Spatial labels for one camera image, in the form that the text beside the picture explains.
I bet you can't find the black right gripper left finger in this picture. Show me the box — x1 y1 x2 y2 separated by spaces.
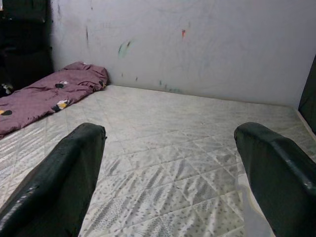
0 122 108 237

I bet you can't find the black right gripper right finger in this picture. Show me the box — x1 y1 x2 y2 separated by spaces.
234 121 316 237

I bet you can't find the pink cartoon print blanket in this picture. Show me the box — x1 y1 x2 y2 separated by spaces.
0 61 109 139

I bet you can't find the black white printed bag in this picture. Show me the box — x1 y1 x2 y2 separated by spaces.
0 83 12 98

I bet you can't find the white quilted mattress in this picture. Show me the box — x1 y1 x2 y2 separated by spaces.
0 83 316 237

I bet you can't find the black cabinet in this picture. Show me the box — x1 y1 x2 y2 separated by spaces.
0 0 55 96

